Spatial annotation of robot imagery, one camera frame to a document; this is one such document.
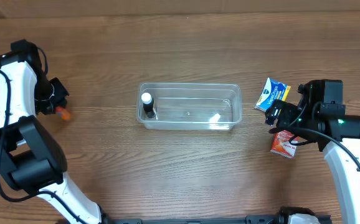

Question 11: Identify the orange tube white cap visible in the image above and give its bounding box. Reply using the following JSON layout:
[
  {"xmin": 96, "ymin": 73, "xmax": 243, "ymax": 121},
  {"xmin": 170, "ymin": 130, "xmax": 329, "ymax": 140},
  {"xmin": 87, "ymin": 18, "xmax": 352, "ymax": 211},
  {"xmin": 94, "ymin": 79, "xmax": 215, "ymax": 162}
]
[{"xmin": 55, "ymin": 106, "xmax": 70, "ymax": 120}]

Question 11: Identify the blue yellow VapoDrops box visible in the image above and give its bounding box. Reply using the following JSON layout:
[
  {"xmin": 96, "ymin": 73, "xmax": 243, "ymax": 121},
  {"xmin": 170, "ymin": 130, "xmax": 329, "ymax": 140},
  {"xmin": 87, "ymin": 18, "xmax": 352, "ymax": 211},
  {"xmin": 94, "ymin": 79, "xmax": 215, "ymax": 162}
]
[{"xmin": 254, "ymin": 78, "xmax": 291, "ymax": 112}]

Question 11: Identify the red orange small box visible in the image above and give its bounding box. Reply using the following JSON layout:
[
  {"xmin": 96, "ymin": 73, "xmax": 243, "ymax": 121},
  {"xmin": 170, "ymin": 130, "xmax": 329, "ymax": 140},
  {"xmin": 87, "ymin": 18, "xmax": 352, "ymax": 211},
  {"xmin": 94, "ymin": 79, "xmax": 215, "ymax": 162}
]
[{"xmin": 270, "ymin": 131, "xmax": 299, "ymax": 159}]

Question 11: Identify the dark bottle white cap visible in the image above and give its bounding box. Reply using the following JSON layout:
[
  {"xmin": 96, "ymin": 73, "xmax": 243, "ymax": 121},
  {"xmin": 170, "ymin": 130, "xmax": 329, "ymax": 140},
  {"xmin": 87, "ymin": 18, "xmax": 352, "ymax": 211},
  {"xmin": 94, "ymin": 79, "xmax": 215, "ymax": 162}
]
[{"xmin": 141, "ymin": 92, "xmax": 156, "ymax": 119}]

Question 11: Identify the clear plastic container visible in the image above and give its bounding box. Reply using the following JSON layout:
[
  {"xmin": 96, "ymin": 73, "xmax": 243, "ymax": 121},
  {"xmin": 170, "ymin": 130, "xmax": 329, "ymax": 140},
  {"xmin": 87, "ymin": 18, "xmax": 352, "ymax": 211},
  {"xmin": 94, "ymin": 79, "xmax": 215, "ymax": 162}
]
[{"xmin": 136, "ymin": 83, "xmax": 243, "ymax": 130}]

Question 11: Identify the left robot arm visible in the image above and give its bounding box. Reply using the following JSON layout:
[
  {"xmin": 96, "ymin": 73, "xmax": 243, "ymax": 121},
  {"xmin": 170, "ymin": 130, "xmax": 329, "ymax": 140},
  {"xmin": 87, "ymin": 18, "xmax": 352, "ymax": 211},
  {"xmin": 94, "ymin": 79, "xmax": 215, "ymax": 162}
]
[{"xmin": 0, "ymin": 39, "xmax": 110, "ymax": 223}]

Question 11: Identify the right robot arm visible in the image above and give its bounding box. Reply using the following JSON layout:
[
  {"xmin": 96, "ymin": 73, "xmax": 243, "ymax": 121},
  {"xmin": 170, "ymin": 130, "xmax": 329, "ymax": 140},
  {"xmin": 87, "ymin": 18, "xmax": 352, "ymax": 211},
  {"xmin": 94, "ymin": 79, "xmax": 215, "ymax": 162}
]
[{"xmin": 255, "ymin": 79, "xmax": 360, "ymax": 223}]

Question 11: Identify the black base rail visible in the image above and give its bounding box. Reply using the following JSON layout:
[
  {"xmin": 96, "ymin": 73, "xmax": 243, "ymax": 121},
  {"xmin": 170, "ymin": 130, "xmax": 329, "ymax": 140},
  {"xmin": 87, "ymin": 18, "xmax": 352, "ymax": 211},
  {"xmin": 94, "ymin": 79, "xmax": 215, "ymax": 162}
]
[{"xmin": 103, "ymin": 207, "xmax": 332, "ymax": 224}]

